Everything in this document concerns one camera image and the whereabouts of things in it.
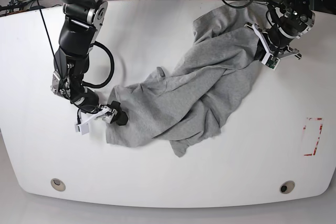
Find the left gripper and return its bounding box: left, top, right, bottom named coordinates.
left=244, top=23, right=302, bottom=64

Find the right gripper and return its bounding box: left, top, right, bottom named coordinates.
left=99, top=101, right=128, bottom=126

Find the grey T-shirt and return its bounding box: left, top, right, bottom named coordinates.
left=106, top=3, right=266, bottom=157

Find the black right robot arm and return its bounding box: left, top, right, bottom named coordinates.
left=52, top=0, right=128, bottom=126

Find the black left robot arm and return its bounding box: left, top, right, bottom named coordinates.
left=245, top=0, right=315, bottom=70

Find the red tape rectangle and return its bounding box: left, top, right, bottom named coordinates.
left=301, top=118, right=323, bottom=156

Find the left table grommet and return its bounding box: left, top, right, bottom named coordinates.
left=50, top=178, right=66, bottom=192

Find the table grommet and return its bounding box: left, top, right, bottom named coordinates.
left=50, top=178, right=66, bottom=192
left=279, top=180, right=295, bottom=194

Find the right table grommet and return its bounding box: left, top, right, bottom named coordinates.
left=279, top=180, right=295, bottom=194

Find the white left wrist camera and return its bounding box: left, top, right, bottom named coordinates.
left=261, top=54, right=280, bottom=71

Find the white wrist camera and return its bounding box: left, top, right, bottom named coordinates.
left=261, top=54, right=280, bottom=71
left=75, top=106, right=110, bottom=135

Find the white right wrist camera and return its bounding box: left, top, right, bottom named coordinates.
left=75, top=106, right=110, bottom=135

